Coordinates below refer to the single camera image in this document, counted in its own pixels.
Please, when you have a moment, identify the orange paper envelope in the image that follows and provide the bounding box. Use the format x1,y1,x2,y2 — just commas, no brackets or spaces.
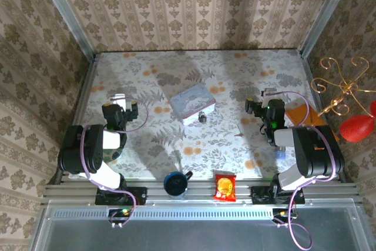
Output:
285,101,341,143

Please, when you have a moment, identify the grey metal panel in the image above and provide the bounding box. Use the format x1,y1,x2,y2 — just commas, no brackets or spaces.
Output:
29,199,375,251

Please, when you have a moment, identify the dark blue mug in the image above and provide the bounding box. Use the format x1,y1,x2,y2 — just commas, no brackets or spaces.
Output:
163,170,194,200

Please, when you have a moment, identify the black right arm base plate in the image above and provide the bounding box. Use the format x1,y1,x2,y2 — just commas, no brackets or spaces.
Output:
251,185,306,205

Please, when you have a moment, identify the gold wire ornament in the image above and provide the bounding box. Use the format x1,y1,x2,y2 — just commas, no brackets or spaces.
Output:
311,56,370,117

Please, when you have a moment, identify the slotted grey cable duct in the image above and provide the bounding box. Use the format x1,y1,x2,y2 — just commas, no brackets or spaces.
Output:
48,208,361,220

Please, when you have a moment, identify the small lit controller board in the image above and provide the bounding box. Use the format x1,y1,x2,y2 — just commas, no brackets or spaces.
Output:
272,208,296,224
108,208,132,225

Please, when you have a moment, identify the red snack packet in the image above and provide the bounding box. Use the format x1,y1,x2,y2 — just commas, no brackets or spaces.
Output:
213,173,237,203

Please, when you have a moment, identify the floral patterned table mat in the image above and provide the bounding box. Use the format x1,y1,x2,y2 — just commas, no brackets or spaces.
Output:
69,49,337,180

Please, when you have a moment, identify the aluminium front rail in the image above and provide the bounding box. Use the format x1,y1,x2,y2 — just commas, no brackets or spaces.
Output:
41,180,362,206

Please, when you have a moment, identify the pastel cartoon tin box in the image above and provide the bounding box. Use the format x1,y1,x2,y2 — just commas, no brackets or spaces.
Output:
169,83,217,126

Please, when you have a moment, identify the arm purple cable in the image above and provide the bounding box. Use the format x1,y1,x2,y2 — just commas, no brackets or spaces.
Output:
79,96,149,228
266,91,338,250

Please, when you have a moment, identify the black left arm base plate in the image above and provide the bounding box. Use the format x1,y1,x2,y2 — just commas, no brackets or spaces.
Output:
95,186,148,206

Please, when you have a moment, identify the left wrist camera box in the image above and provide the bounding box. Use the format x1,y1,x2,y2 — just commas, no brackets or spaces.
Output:
110,93,127,109

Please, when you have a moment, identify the aluminium frame post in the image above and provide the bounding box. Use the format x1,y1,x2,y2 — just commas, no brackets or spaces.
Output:
33,0,97,61
298,0,358,58

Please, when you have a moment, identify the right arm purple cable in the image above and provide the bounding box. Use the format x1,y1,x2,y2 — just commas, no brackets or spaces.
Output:
266,91,338,250

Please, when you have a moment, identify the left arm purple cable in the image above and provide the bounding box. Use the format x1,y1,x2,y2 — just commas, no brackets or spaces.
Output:
79,96,149,228

